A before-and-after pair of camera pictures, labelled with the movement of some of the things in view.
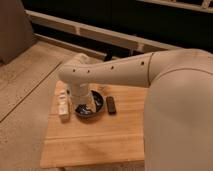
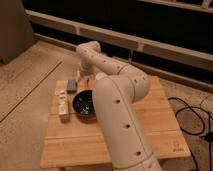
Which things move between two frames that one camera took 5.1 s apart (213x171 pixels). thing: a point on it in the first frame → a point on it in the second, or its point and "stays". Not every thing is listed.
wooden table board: x=104 y=138 stays
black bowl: x=83 y=111 stays
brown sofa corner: x=16 y=33 stays
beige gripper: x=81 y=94 → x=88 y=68
